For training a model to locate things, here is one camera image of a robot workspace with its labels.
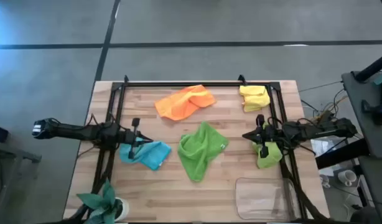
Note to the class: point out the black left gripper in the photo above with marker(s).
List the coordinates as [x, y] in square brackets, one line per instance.
[128, 138]

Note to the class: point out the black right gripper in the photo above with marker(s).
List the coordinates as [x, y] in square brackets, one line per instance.
[265, 136]

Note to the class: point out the blue microfiber towel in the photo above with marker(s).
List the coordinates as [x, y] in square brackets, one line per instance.
[153, 154]

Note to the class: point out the lime green microfiber towel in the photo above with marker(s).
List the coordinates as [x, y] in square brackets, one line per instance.
[272, 158]

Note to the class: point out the yellow microfiber towel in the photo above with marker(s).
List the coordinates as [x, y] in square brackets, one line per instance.
[254, 98]

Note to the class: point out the orange microfiber towel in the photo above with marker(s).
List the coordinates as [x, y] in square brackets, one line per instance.
[181, 104]

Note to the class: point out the dark green microfiber towel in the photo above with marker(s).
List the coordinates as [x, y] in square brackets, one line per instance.
[197, 149]

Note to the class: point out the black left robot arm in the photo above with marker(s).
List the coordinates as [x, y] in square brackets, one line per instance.
[72, 132]

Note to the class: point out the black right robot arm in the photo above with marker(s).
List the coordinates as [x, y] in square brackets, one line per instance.
[321, 130]

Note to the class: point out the clear plastic container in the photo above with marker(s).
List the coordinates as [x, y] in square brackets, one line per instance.
[262, 199]

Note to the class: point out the potted green plant white pot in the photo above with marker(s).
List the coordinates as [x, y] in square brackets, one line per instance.
[99, 202]

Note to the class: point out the black desk crossbar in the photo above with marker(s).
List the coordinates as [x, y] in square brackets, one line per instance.
[340, 154]

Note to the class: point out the white mug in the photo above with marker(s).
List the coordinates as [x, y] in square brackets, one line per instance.
[346, 177]

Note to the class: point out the black pole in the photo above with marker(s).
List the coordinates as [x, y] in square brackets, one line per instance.
[374, 67]

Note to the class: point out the teal box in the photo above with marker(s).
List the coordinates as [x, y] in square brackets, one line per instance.
[380, 78]

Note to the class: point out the black frame clamp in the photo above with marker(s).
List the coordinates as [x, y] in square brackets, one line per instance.
[126, 78]
[241, 79]

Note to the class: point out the black metal table frame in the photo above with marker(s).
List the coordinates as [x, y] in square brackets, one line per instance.
[194, 84]

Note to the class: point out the dark grey cart frame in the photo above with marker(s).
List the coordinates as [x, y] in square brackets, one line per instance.
[32, 158]

